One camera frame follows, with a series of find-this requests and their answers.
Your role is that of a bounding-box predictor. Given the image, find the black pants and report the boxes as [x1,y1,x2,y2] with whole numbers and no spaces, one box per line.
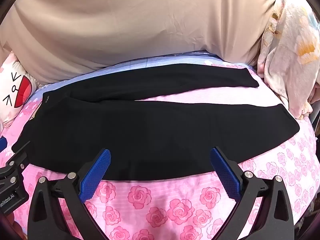
[12,64,300,182]

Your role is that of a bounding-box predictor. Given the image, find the pale floral quilt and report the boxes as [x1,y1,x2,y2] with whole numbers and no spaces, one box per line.
[256,0,320,120]

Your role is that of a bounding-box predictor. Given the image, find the white cartoon face pillow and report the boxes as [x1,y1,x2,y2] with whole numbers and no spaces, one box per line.
[0,51,40,130]

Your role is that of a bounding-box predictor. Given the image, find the pink rose print bedsheet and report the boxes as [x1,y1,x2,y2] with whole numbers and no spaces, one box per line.
[0,51,320,240]

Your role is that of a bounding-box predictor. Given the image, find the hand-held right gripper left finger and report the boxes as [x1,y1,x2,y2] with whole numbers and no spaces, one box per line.
[27,148,111,240]

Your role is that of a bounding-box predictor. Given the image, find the beige curtain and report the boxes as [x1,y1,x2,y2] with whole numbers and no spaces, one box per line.
[0,0,283,87]

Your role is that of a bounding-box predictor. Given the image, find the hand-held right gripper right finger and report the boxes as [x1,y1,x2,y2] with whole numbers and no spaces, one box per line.
[210,147,302,240]

